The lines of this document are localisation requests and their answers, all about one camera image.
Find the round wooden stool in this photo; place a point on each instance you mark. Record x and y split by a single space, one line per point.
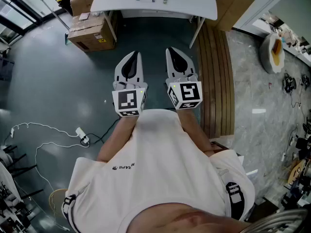
57 200

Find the wooden slatted platform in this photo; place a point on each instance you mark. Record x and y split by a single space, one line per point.
216 81

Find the person's white t-shirt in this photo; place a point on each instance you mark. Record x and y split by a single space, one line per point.
155 169

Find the white cabinet brown top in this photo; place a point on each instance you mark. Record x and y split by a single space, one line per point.
218 147

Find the person's right forearm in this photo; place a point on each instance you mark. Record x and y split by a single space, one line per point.
196 132

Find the black floor robot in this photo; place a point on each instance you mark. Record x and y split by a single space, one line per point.
305 80
289 82

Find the large cardboard box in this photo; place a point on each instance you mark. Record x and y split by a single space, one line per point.
90 33

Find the silver headset rim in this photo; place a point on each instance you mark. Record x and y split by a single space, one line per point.
281 221

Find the metal pole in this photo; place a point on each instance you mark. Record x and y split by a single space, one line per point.
54 14

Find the person's left forearm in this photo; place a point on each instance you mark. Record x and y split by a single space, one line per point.
116 139

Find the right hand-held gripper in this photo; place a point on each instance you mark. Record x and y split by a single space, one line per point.
189 92

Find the white table leg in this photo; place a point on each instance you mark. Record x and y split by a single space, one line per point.
110 27
195 33

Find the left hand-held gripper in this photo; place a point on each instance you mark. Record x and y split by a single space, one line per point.
126 98

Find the white power strip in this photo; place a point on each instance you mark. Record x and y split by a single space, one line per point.
82 135

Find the person's face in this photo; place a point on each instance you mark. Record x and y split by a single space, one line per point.
189 220

